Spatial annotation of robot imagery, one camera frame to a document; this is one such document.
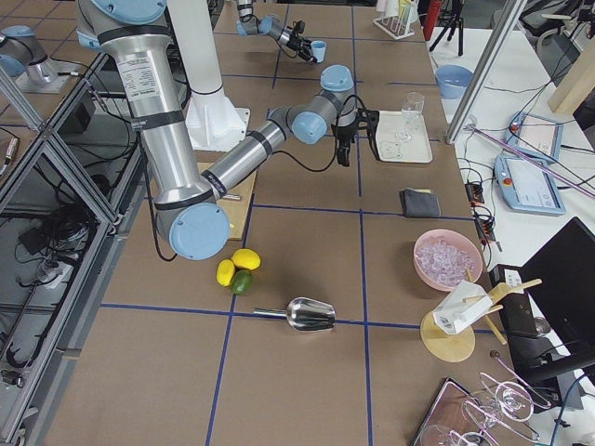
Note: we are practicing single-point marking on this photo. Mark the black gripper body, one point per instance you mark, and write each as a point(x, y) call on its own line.
point(293, 44)
point(345, 135)

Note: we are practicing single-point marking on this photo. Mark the light blue plastic cup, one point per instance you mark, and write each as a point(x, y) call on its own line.
point(318, 50)

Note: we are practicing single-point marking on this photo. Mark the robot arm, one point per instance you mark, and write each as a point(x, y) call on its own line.
point(139, 36)
point(250, 24)

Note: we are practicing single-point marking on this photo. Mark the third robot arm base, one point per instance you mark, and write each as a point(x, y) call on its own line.
point(24, 60)

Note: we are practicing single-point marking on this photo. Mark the blue bowl on side table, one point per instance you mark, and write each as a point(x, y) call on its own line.
point(453, 80)

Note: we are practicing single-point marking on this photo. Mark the pink bowl of ice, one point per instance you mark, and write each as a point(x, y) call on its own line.
point(444, 258)

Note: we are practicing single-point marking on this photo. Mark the steel ice scoop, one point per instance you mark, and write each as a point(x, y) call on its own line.
point(304, 314)

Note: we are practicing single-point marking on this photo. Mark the cream bear serving tray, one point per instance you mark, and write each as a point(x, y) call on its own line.
point(401, 142)

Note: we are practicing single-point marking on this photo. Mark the clear wine glass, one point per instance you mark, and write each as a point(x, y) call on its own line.
point(411, 112)

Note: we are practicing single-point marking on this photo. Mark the whole yellow lemon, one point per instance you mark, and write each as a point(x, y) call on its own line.
point(246, 258)

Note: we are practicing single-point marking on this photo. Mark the green lime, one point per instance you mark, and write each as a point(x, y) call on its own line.
point(241, 281)

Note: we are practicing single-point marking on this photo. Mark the blue teach pendant far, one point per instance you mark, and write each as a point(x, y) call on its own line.
point(535, 135)

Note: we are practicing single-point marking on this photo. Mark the blue teach pendant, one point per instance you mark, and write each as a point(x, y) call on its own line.
point(535, 135)
point(526, 187)

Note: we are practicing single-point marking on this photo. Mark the blue teach pendant near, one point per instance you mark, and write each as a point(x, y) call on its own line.
point(526, 187)

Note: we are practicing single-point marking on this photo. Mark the white carton on stand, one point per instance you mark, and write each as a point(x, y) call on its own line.
point(462, 307)

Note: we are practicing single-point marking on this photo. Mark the wooden cup stand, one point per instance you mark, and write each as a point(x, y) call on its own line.
point(458, 347)

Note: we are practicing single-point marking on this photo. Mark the black monitor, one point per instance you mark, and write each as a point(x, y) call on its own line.
point(565, 265)

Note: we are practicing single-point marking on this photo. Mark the upturned wine glasses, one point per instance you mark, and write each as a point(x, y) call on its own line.
point(499, 411)

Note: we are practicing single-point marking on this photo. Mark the white wire rack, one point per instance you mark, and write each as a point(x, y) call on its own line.
point(396, 17)

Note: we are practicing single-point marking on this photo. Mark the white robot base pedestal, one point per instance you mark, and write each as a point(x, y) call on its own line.
point(214, 124)

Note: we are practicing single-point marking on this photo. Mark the steel cylindrical handle tool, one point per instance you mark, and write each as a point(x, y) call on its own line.
point(232, 197)

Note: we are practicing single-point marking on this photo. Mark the aluminium frame post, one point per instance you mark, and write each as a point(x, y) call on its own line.
point(508, 19)

